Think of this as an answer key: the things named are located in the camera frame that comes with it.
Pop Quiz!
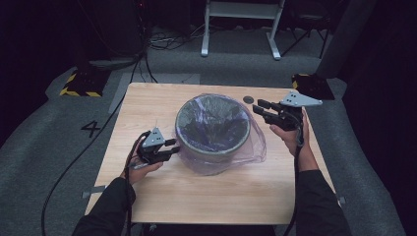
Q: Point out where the black yellow striped base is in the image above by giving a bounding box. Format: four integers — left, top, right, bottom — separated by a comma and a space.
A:
59, 69, 111, 98
291, 73, 336, 101

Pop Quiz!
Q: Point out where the bundle of floor cables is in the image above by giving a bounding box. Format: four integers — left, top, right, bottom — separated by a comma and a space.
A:
149, 23, 210, 52

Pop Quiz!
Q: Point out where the white metal stand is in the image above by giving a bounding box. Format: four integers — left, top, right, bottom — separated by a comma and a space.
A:
200, 0, 286, 61

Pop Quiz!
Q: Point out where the left hand-held gripper cable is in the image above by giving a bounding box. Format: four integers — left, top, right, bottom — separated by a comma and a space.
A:
123, 130, 152, 236

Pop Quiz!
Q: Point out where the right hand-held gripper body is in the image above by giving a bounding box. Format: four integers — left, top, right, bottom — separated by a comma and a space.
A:
274, 90, 324, 133

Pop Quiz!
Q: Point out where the right hand-held gripper cable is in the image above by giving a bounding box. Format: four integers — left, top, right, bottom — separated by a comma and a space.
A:
282, 111, 307, 236

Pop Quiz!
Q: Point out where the person's right hand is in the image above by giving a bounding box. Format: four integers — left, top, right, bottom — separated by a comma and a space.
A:
268, 107, 317, 159

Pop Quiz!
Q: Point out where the person's left hand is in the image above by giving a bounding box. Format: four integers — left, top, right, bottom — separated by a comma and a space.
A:
119, 137, 164, 187

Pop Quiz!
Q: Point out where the hand-held gripper cable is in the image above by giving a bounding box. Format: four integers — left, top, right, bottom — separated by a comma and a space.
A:
282, 111, 307, 236
123, 130, 152, 236

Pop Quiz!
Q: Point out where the black floor cable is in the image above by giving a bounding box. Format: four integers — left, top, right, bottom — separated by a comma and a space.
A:
40, 52, 149, 236

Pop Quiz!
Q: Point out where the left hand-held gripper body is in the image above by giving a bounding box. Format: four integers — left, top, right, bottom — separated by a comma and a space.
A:
137, 127, 167, 165

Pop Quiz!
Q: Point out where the gray post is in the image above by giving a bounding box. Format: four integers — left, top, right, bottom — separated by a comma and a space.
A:
315, 0, 378, 80

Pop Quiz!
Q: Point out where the black tripod stand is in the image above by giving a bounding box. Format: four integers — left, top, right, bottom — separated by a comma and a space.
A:
280, 11, 332, 60

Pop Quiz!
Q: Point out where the green ribbed trash bin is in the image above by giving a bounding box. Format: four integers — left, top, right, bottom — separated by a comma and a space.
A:
174, 93, 252, 175

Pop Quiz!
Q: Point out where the purple plastic trash bag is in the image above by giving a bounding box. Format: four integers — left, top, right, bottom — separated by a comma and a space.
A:
174, 92, 268, 177

